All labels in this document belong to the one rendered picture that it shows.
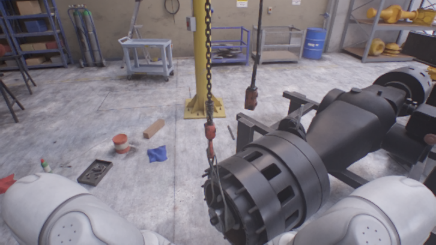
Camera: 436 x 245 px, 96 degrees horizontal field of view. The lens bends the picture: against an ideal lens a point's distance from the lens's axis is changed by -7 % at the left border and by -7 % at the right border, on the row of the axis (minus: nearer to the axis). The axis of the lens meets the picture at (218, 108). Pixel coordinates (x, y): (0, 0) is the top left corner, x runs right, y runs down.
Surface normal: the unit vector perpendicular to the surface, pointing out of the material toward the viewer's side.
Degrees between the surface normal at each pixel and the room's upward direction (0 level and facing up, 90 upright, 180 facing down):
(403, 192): 3
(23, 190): 12
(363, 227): 24
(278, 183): 31
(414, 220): 40
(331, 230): 61
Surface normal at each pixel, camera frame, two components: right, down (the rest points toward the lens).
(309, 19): 0.15, 0.49
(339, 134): -0.37, -0.64
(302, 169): 0.33, -0.50
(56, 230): 0.07, -0.58
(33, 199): -0.12, -0.70
